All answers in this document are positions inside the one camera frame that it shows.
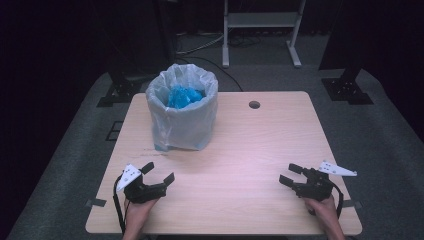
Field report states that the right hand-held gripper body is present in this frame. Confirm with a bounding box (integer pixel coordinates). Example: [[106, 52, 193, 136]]
[[294, 160, 358, 203]]

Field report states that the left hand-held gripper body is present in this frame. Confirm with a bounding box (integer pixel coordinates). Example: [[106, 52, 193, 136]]
[[115, 163, 168, 205]]

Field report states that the person's right hand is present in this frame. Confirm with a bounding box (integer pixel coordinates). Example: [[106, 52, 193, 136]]
[[302, 195, 337, 226]]

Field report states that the person's left hand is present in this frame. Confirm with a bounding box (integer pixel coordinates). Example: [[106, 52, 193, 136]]
[[123, 197, 159, 233]]

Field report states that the light blue trash bin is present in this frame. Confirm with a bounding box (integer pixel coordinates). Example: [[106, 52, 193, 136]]
[[153, 142, 205, 153]]

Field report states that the black tape strip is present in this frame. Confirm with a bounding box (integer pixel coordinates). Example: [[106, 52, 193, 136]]
[[84, 198, 108, 208], [342, 199, 364, 210]]

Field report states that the bin with white bag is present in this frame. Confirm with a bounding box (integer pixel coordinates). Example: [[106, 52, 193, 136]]
[[145, 63, 220, 153]]

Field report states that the blue crumpled plastic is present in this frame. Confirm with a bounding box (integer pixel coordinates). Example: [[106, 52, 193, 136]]
[[166, 84, 205, 110]]

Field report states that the black stand base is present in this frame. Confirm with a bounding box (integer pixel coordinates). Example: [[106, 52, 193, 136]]
[[318, 64, 374, 106], [96, 61, 145, 108]]

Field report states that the white metal stand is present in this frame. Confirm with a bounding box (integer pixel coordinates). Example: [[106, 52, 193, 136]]
[[221, 0, 307, 69]]

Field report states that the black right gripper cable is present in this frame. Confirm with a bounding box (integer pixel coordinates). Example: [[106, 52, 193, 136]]
[[328, 179, 345, 220]]

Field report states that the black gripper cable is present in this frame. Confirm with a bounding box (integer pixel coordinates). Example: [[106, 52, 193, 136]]
[[328, 179, 345, 220], [112, 174, 132, 235]]

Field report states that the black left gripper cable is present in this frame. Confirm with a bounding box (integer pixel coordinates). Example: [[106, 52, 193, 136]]
[[112, 174, 132, 235]]

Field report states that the black floor outlet frame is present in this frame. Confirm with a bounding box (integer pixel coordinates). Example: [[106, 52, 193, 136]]
[[105, 120, 125, 142]]

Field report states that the black floor cable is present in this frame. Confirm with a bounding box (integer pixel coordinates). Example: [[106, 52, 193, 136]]
[[176, 55, 244, 93]]

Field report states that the grey floor cable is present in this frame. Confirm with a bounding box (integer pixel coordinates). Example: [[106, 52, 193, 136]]
[[175, 32, 225, 56]]

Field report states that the black cable bundle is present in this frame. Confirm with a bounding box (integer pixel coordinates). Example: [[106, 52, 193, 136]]
[[229, 34, 265, 48]]

